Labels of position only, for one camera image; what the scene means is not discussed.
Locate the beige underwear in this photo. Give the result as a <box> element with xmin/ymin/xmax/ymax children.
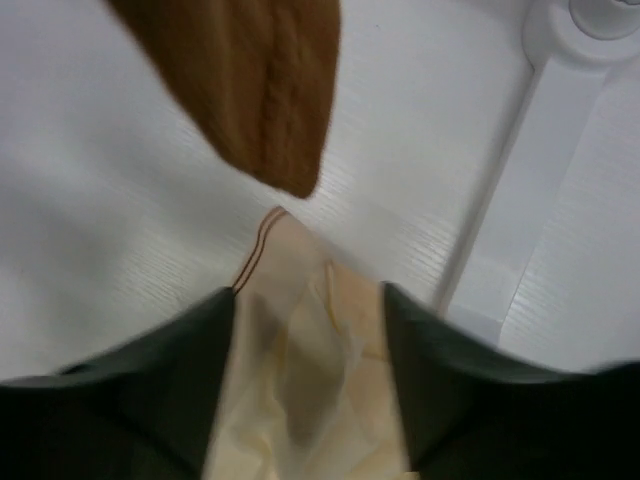
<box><xmin>203</xmin><ymin>207</ymin><xmax>409</xmax><ymax>479</ymax></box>

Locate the brown underwear on hanger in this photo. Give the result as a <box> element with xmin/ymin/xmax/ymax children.
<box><xmin>108</xmin><ymin>0</ymin><xmax>341</xmax><ymax>199</ymax></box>

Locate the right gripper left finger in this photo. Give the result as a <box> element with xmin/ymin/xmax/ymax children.
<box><xmin>1</xmin><ymin>287</ymin><xmax>236</xmax><ymax>479</ymax></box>

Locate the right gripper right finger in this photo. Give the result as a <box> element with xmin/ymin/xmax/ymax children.
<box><xmin>382</xmin><ymin>283</ymin><xmax>639</xmax><ymax>479</ymax></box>

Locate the white clothes rack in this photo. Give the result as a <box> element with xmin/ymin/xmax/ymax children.
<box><xmin>438</xmin><ymin>1</ymin><xmax>639</xmax><ymax>344</ymax></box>

